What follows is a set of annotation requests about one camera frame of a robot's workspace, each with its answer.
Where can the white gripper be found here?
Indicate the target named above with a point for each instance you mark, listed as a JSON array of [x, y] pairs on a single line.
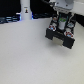
[[63, 6]]

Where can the green white kcup pod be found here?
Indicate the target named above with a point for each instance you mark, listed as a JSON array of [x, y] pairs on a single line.
[[62, 24]]

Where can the black kcup holder drawer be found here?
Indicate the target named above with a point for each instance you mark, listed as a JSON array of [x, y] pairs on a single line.
[[59, 36]]

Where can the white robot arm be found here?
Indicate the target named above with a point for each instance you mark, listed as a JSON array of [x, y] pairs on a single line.
[[61, 15]]

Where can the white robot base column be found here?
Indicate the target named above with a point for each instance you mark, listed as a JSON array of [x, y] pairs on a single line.
[[26, 13]]

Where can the blue white kcup pod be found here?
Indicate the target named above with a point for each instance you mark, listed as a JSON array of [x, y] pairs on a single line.
[[72, 24]]

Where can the red kcup pod front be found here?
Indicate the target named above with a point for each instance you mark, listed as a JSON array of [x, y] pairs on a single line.
[[53, 28]]

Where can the red white kcup pod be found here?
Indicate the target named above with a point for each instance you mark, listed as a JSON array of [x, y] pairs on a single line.
[[69, 34]]

